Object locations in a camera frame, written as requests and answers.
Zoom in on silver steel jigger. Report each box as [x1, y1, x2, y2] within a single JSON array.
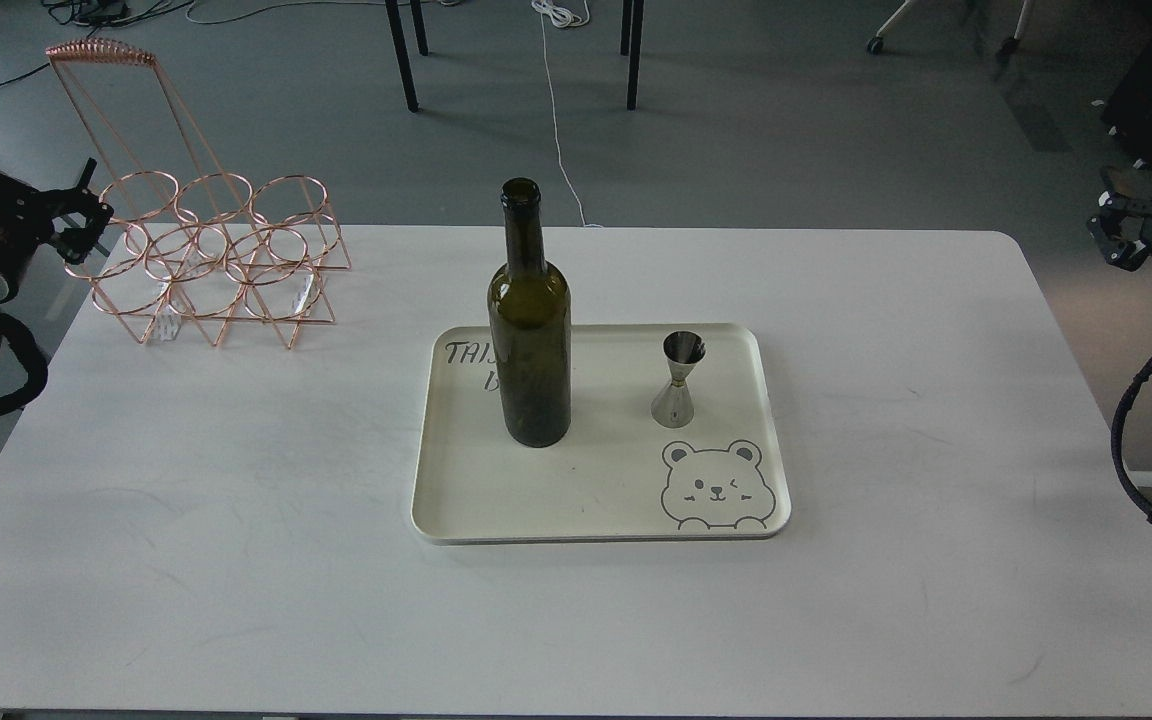
[[652, 331, 707, 429]]

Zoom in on black table legs left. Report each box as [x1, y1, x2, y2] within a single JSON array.
[[382, 0, 429, 113]]

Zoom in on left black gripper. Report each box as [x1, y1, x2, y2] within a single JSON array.
[[0, 158, 113, 272]]

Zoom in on black floor cables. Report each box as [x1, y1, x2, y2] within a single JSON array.
[[0, 0, 387, 103]]

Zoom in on dark green wine bottle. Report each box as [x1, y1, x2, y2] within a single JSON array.
[[486, 177, 571, 448]]

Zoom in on black table legs right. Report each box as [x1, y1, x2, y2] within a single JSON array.
[[620, 0, 646, 111]]

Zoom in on black table legs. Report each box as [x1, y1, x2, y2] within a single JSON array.
[[620, 0, 646, 111], [382, 0, 429, 113]]

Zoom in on copper wire bottle rack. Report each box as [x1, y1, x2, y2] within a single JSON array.
[[46, 38, 353, 348]]

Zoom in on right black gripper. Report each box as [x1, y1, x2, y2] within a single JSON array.
[[1086, 147, 1152, 271]]

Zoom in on cream bear serving tray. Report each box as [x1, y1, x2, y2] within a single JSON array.
[[411, 323, 791, 544]]

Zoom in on white floor cable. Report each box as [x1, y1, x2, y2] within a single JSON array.
[[531, 0, 605, 229]]

